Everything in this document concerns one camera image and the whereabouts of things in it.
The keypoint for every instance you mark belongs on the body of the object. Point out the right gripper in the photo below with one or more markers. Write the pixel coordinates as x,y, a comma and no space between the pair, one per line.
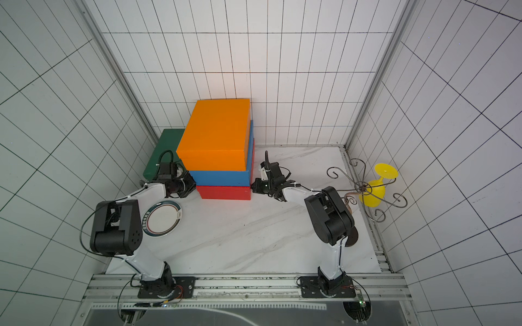
259,186

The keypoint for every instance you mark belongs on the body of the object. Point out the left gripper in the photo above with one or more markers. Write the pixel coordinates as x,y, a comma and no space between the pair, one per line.
192,186

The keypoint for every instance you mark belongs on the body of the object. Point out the blue shoebox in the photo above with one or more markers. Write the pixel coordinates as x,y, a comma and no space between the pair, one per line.
229,178

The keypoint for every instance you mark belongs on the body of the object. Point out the orange shoebox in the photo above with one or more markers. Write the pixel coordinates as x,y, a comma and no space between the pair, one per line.
217,136

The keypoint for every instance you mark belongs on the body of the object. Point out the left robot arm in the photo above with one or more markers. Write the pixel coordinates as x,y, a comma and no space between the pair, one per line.
120,225

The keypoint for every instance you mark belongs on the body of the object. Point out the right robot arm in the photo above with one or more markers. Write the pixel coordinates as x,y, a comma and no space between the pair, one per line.
331,219

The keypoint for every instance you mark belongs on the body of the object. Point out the red shoebox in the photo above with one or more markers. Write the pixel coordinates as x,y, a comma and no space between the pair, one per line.
224,192

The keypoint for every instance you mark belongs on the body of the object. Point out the round white plate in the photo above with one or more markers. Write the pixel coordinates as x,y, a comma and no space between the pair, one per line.
161,218

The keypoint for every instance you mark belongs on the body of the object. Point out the dark oval tray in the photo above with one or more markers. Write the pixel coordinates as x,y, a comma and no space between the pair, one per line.
352,238

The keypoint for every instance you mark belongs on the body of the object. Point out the yellow plastic goblet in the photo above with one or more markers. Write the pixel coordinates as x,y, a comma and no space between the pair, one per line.
375,190

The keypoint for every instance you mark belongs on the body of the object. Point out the ornate metal wire stand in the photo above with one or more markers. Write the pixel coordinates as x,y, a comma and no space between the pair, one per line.
377,215

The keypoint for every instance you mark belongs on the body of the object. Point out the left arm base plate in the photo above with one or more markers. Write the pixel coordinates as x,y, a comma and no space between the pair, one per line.
176,288

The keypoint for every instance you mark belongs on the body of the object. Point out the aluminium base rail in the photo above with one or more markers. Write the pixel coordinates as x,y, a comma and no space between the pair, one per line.
220,291

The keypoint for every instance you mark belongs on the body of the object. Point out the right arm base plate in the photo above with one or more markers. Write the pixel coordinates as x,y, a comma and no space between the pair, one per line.
321,287

